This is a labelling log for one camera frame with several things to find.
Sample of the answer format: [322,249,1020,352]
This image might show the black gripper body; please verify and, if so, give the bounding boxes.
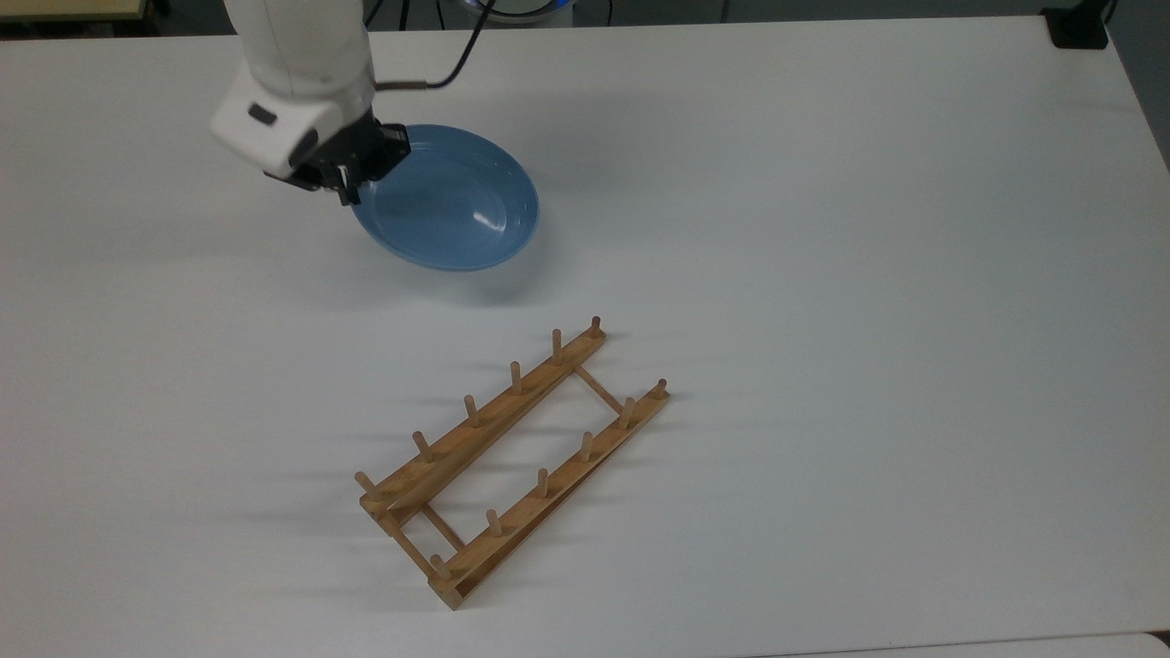
[291,117,392,191]

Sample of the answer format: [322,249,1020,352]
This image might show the blue round plate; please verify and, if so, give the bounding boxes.
[352,123,540,272]

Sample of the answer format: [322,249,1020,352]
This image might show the wooden peg plate rack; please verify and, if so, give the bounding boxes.
[355,315,671,611]

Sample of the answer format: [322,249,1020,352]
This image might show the light wooden desk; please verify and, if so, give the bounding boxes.
[0,0,149,23]

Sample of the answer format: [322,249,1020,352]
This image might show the black table clamp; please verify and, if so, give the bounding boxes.
[1042,0,1118,51]

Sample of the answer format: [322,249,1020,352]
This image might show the black robot wrist cable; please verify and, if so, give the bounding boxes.
[375,0,500,92]

